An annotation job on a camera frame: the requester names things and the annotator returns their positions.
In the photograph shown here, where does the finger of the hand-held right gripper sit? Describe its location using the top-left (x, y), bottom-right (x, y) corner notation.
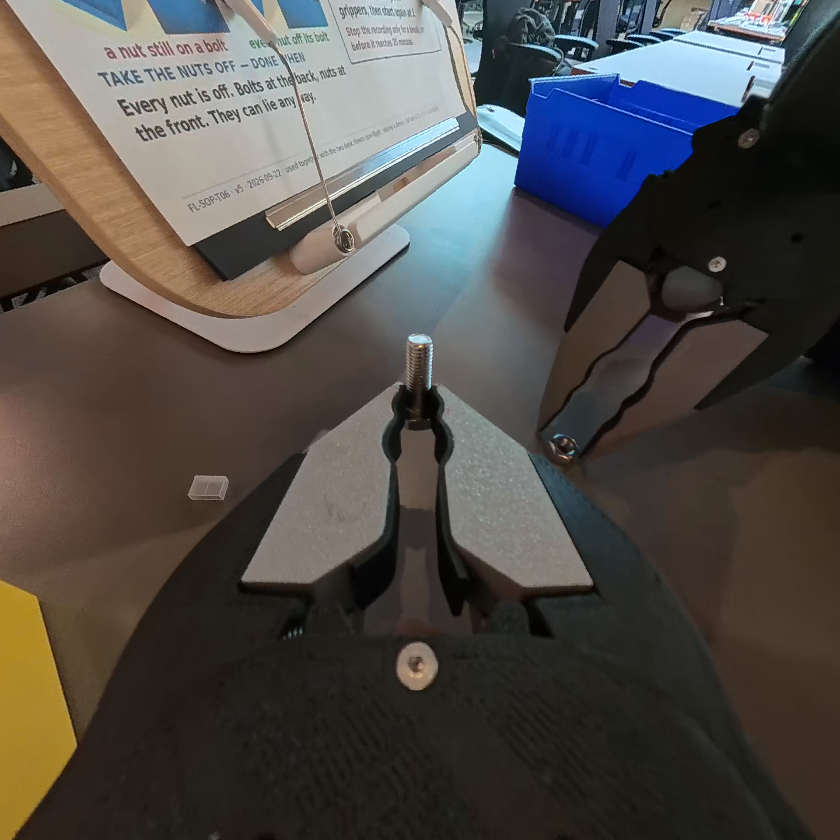
top-left (537, 259), bottom-right (664, 454)
top-left (574, 315), bottom-right (770, 462)

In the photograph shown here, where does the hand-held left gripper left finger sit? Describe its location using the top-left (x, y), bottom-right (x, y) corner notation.
top-left (240, 382), bottom-right (404, 611)

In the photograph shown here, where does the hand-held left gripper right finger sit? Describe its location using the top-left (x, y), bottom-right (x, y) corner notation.
top-left (428, 384), bottom-right (596, 616)

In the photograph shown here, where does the steel bolt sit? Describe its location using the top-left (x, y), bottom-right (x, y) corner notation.
top-left (405, 333), bottom-right (435, 431)

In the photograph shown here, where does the yellow plastic bin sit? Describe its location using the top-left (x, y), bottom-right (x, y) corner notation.
top-left (0, 581), bottom-right (78, 840)

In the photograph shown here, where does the blue plastic bin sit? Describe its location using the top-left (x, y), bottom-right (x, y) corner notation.
top-left (514, 73), bottom-right (742, 229)

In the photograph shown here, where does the white table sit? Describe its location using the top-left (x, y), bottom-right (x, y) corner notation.
top-left (571, 29), bottom-right (788, 109)

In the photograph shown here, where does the pale rounded object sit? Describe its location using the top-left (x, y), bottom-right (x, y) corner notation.
top-left (476, 104), bottom-right (526, 155)

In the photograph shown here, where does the wooden document stand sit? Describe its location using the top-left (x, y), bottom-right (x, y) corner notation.
top-left (0, 0), bottom-right (483, 354)

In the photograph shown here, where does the printed instruction sheet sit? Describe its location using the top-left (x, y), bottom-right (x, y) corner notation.
top-left (23, 0), bottom-right (463, 247)

